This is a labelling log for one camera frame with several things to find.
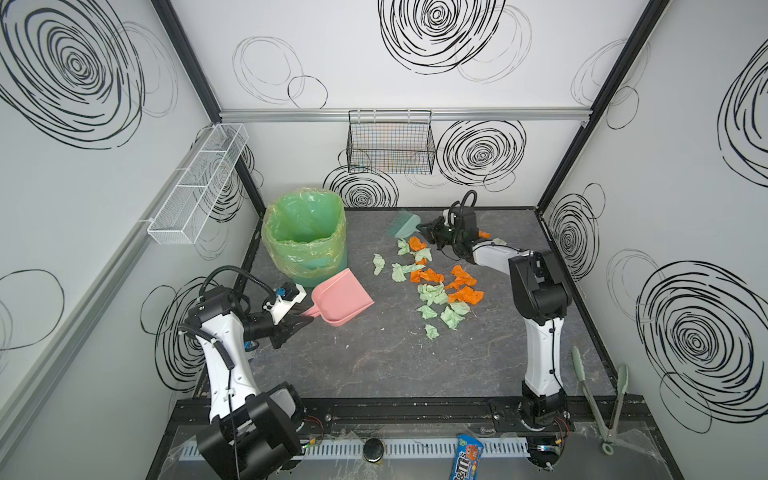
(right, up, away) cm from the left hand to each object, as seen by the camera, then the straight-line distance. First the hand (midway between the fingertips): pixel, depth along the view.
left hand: (303, 314), depth 74 cm
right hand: (+31, +23, +23) cm, 45 cm away
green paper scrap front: (+36, +1, +20) cm, 41 cm away
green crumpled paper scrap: (+27, +15, +34) cm, 46 cm away
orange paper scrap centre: (+46, +4, +23) cm, 51 cm away
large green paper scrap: (+18, +10, +31) cm, 37 cm away
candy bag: (+39, -31, -7) cm, 51 cm away
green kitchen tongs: (+74, -28, -4) cm, 79 cm away
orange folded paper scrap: (+35, +7, +25) cm, 44 cm away
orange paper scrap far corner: (+58, +20, +38) cm, 72 cm away
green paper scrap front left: (+34, -9, +13) cm, 37 cm away
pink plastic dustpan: (+8, +3, +3) cm, 9 cm away
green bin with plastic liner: (-7, +20, +27) cm, 34 cm away
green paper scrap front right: (+41, -5, +17) cm, 45 cm away
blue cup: (-6, -2, -15) cm, 16 cm away
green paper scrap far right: (+62, +17, +34) cm, 73 cm away
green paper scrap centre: (+34, +13, +30) cm, 47 cm away
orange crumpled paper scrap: (+31, +17, +32) cm, 48 cm away
